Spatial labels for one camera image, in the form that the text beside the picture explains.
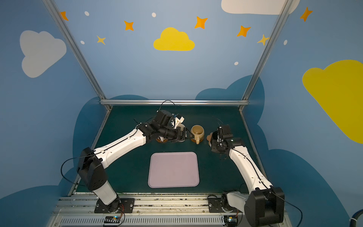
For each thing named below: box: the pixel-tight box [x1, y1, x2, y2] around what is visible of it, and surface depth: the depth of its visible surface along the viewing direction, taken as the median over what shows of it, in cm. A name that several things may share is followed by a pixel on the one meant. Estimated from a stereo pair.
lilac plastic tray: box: [147, 151, 200, 189], surface depth 88 cm
